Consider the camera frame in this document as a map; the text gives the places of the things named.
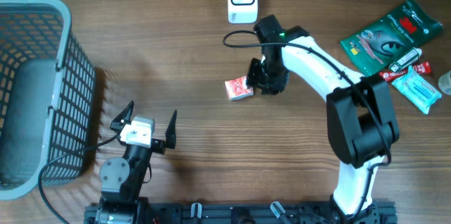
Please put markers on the grey black plastic basket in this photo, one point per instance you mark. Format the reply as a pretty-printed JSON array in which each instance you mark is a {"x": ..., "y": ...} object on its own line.
[{"x": 47, "y": 92}]

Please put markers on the orange white small carton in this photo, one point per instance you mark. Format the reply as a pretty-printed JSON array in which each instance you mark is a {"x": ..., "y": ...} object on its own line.
[{"x": 238, "y": 89}]

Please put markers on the green 3M gloves packet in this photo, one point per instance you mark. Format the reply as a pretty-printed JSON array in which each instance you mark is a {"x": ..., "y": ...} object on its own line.
[{"x": 379, "y": 44}]

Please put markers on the teal wet wipes packet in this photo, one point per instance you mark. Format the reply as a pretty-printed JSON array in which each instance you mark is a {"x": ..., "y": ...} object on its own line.
[{"x": 420, "y": 92}]

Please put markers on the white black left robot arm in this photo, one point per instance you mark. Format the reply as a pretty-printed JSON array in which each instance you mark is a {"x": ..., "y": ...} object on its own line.
[{"x": 122, "y": 177}]

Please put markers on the green white gum pack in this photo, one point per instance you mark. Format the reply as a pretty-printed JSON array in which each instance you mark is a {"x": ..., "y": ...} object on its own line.
[{"x": 406, "y": 60}]

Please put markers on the green lid seasoning jar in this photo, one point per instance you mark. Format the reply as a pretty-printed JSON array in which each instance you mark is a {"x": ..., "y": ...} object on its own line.
[{"x": 444, "y": 83}]

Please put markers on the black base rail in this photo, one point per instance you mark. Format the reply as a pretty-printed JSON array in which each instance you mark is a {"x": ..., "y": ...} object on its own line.
[{"x": 302, "y": 213}]

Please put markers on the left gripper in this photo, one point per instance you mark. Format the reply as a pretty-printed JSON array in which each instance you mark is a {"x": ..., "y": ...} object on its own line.
[{"x": 158, "y": 146}]

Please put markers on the red Nescafe stick sachet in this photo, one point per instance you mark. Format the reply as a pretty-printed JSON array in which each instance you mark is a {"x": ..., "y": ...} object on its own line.
[{"x": 421, "y": 68}]

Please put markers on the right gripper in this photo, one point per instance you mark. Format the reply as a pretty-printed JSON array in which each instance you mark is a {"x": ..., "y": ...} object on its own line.
[{"x": 254, "y": 78}]

